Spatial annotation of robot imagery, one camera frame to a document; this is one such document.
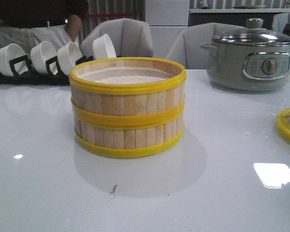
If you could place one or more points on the bamboo steamer basket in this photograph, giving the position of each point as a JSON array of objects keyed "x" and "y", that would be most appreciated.
[
  {"x": 128, "y": 106},
  {"x": 131, "y": 143}
]

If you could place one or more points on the white bowl far left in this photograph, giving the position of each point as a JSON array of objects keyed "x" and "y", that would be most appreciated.
[{"x": 8, "y": 53}]

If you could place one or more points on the grey chair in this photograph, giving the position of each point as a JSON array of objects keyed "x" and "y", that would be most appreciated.
[
  {"x": 281, "y": 23},
  {"x": 130, "y": 38},
  {"x": 186, "y": 46}
]

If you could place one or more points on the standing person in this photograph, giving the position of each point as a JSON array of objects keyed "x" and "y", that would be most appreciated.
[{"x": 27, "y": 23}]

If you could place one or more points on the white bowl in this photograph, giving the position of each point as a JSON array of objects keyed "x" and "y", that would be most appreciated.
[
  {"x": 40, "y": 54},
  {"x": 8, "y": 53},
  {"x": 67, "y": 56},
  {"x": 103, "y": 47}
]

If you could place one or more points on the black bowl rack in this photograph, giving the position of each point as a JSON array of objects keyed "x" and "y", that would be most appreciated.
[{"x": 24, "y": 72}]

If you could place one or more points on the grey electric cooking pot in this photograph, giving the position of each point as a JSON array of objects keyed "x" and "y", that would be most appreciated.
[{"x": 251, "y": 67}]

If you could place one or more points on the grey chair far right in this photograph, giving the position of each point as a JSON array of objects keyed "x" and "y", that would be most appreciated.
[{"x": 281, "y": 23}]

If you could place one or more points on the white bowl right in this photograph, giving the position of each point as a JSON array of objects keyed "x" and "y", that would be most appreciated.
[{"x": 103, "y": 47}]

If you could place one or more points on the grey chair middle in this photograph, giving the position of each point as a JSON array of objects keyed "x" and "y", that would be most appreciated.
[{"x": 186, "y": 46}]

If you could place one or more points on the glass pot lid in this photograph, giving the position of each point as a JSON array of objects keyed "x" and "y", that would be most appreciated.
[{"x": 253, "y": 34}]

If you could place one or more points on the grey chair left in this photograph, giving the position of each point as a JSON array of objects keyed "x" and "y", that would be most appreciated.
[{"x": 130, "y": 38}]

